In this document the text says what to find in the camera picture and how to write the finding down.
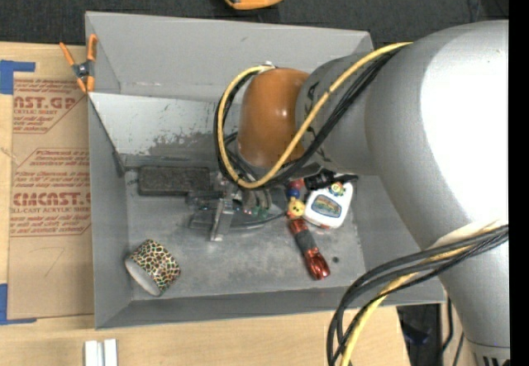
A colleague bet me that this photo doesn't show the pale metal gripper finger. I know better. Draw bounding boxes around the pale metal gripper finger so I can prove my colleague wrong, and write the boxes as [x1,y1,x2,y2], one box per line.
[186,188,227,209]
[208,200,236,242]

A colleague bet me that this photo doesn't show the red and yellow toy rattle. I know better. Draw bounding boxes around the red and yellow toy rattle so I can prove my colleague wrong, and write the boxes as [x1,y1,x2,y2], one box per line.
[286,178,331,281]

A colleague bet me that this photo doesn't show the dark green flat block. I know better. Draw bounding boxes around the dark green flat block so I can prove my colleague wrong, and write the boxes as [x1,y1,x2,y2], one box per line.
[137,165,212,197]

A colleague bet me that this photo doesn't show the grey metal bin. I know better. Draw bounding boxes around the grey metal bin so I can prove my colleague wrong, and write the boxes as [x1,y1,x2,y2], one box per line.
[84,11,448,330]

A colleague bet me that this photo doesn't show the white toy with colourful print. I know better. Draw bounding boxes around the white toy with colourful print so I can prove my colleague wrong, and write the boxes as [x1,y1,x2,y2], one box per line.
[303,181,355,231]

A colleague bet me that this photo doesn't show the brown cardboard board, red print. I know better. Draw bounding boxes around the brown cardboard board, red print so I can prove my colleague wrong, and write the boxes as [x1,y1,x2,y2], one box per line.
[0,40,97,326]

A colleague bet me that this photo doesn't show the leopard print tape roll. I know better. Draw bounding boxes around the leopard print tape roll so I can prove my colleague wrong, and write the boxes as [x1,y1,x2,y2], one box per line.
[124,238,182,297]

